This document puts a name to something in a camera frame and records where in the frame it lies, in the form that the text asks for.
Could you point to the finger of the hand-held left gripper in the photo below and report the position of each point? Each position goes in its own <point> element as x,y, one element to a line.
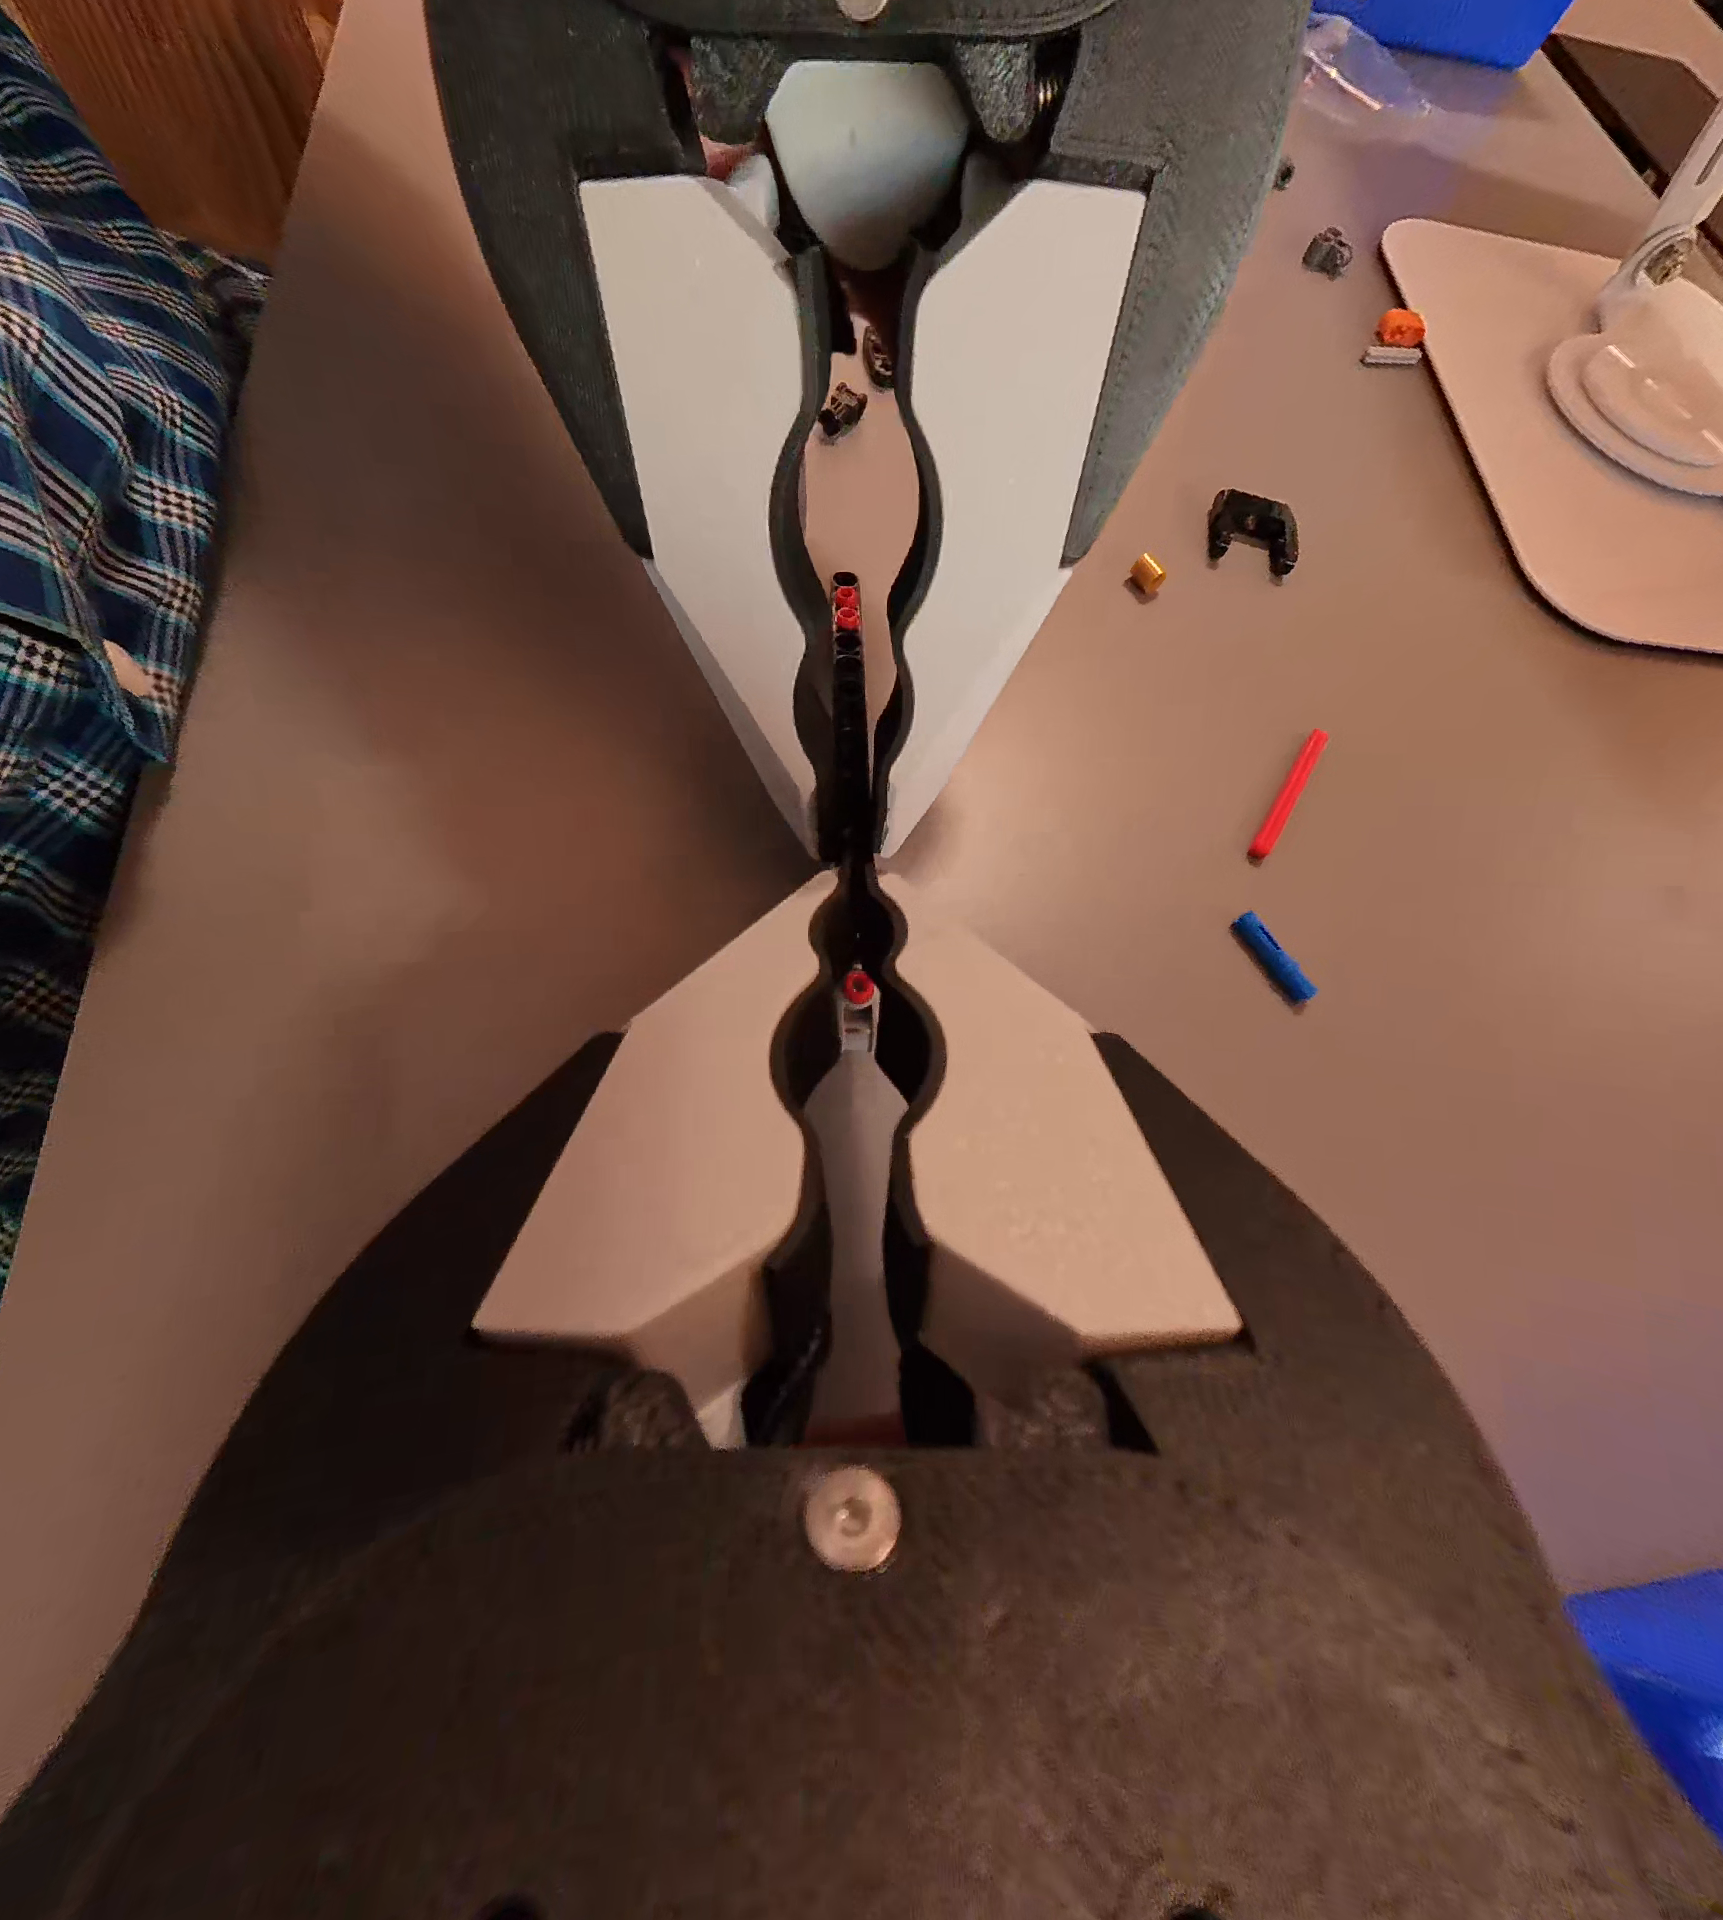
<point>681,389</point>
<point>1025,389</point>

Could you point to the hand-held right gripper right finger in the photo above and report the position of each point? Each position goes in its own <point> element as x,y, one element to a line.
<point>1057,1200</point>

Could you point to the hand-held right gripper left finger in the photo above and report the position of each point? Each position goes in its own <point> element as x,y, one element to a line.
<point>636,1200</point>

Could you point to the black lego beam assembly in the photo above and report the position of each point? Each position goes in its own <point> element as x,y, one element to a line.
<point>849,722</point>

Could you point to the black round lego connector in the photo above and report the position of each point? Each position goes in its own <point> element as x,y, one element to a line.
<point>877,354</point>

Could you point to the black lego pin connector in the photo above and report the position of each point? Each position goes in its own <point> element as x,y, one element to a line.
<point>842,410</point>

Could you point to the dark grey lego connector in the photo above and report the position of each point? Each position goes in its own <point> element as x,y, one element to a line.
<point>1326,250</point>

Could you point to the red-orange lego connector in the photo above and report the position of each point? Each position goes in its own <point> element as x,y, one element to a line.
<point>1401,324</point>

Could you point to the blue lego pin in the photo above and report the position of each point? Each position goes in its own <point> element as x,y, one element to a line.
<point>1274,959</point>

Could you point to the red lego axle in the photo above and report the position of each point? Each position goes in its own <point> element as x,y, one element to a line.
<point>1289,796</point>

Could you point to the clear plastic bag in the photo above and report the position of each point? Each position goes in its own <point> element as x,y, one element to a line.
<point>1365,68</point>

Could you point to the blue plastic bin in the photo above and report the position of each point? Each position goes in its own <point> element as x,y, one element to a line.
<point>1461,22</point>
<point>1719,1727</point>

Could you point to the dark flat panel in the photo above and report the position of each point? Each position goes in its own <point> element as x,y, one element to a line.
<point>1627,134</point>

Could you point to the plaid shirt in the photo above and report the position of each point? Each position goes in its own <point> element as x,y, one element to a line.
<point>20,602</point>

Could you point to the black u-shaped lego bracket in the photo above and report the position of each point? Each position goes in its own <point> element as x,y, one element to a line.
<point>1250,527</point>

